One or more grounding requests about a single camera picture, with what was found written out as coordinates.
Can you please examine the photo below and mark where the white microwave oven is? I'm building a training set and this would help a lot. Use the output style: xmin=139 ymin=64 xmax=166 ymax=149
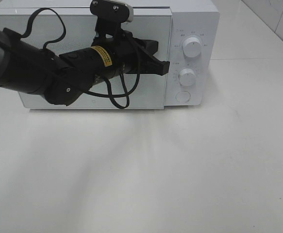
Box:
xmin=0 ymin=0 xmax=219 ymax=108

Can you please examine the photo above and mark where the round white door button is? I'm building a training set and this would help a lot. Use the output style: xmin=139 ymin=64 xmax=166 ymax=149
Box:
xmin=176 ymin=91 xmax=191 ymax=103

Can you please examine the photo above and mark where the white microwave door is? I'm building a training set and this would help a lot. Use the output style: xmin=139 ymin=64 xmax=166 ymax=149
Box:
xmin=0 ymin=9 xmax=171 ymax=109

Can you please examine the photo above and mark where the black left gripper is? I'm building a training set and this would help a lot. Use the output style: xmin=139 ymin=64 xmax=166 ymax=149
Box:
xmin=58 ymin=31 xmax=169 ymax=80

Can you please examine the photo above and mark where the black left camera cable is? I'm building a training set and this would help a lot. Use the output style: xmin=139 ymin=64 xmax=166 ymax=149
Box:
xmin=21 ymin=7 xmax=141 ymax=110

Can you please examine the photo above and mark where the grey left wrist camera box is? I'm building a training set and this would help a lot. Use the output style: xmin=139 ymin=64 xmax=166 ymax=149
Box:
xmin=90 ymin=0 xmax=133 ymax=39

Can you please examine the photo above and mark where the white microwave knob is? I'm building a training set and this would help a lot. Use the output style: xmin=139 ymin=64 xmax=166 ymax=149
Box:
xmin=179 ymin=68 xmax=197 ymax=87
xmin=183 ymin=36 xmax=202 ymax=58

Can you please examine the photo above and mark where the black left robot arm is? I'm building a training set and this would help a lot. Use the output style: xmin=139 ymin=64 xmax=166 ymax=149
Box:
xmin=0 ymin=29 xmax=170 ymax=109

